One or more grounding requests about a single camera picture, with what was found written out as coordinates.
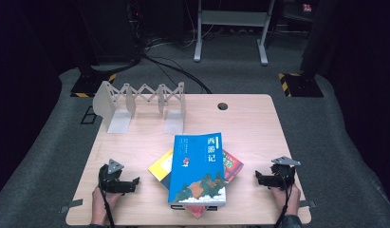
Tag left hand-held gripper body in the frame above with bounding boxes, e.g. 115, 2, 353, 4
98, 159, 136, 194

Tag grey tape strip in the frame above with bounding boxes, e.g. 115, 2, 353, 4
58, 199, 84, 214
298, 199, 318, 209

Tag person's right hand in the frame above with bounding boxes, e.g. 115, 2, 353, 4
270, 183, 302, 217

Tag right hand-held gripper black cable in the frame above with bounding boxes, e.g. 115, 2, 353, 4
272, 170, 295, 228

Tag dark cabinet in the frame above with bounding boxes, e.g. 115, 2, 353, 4
73, 0, 141, 66

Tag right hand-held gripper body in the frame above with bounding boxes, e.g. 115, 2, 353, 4
262, 156, 302, 191

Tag hand-held gripper black cable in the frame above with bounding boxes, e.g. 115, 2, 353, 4
272, 170, 295, 228
99, 180, 117, 228

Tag white metal stand frame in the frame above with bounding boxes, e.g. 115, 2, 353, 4
193, 0, 276, 67

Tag black floor cables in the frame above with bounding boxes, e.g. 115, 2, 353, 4
141, 51, 213, 95

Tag left hand-held gripper black cable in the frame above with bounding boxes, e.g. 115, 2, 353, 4
99, 180, 117, 228

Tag yellow book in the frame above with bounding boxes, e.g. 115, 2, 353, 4
147, 148, 175, 191

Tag red illustrated book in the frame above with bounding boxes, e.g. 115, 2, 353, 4
184, 148, 245, 220

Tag person's left hand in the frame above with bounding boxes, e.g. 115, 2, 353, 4
91, 185, 124, 218

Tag blue book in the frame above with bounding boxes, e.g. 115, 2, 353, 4
167, 132, 228, 207

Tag grey expandable metal bookend rack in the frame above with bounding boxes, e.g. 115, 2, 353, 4
92, 80, 187, 135

